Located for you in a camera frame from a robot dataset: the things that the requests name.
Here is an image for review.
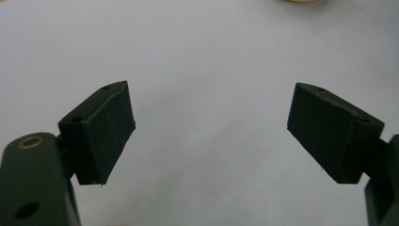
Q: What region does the beige round object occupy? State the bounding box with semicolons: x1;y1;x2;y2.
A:
280;0;327;5

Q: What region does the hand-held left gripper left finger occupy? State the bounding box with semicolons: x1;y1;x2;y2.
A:
57;80;136;186

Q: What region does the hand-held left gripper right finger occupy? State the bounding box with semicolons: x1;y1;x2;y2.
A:
286;82;386;185

